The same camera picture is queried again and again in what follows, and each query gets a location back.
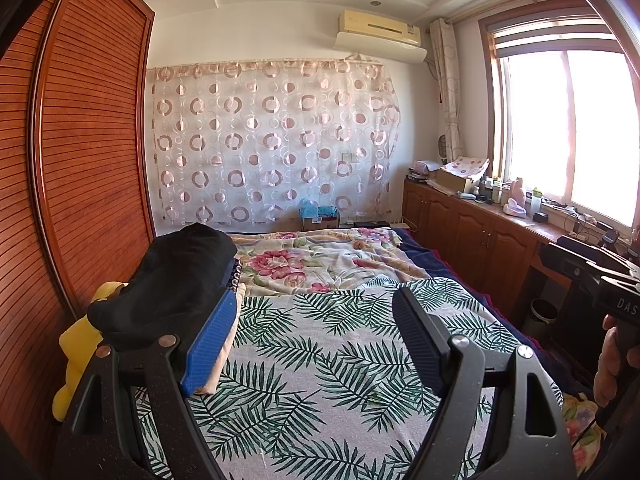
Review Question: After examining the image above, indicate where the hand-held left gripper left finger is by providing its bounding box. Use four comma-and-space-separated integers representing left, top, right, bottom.
62, 290, 237, 480

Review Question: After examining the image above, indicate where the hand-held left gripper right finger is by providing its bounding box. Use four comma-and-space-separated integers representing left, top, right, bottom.
392, 287, 575, 480

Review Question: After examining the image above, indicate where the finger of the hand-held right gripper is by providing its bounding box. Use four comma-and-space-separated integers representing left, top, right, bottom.
540, 242, 603, 293
556, 234, 626, 267

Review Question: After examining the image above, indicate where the black printed T-shirt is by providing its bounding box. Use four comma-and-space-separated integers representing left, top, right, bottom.
87, 224, 239, 354

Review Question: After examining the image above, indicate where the folded clothes stack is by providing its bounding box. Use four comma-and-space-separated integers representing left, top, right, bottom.
197, 257, 247, 397

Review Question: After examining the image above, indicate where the person's right hand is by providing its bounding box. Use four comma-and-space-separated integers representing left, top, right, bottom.
594, 315, 632, 408

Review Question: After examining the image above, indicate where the white trash bin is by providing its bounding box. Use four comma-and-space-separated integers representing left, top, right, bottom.
527, 299, 559, 344

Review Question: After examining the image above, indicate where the leaf-print bed sheet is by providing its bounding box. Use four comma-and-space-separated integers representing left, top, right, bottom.
135, 277, 564, 480

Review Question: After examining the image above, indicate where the low wooden cabinet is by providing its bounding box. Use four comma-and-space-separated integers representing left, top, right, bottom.
402, 180, 640, 342

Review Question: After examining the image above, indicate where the wooden-framed window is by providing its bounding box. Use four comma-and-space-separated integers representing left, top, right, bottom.
477, 10, 640, 234

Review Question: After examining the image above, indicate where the red-patterned white cloth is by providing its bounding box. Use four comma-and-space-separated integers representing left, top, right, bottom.
446, 156, 491, 179

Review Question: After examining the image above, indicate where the yellow plush toy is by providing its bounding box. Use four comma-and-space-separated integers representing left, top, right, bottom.
52, 282, 126, 421

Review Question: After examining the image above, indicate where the open cardboard box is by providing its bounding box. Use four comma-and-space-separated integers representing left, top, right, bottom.
437, 167, 474, 194

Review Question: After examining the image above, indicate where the small cardboard box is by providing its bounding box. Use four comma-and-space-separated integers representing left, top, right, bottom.
301, 215, 342, 232

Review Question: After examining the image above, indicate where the stack of books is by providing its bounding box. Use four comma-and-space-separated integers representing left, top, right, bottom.
407, 160, 441, 184

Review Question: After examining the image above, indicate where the blue tissue pack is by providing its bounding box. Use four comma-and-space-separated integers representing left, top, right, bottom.
299, 199, 341, 218

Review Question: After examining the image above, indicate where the pale patterned window curtain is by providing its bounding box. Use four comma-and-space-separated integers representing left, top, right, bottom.
429, 19, 466, 164

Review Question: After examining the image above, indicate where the circle-patterned sheer curtain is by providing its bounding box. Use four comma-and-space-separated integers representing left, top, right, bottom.
151, 59, 401, 226

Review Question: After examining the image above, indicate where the slatted wooden wardrobe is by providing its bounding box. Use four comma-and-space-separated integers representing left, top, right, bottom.
0, 0, 156, 461

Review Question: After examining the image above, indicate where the black cable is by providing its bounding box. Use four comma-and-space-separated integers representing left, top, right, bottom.
565, 210, 599, 235

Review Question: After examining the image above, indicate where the wall air conditioner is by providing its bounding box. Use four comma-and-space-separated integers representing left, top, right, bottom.
335, 9, 430, 65

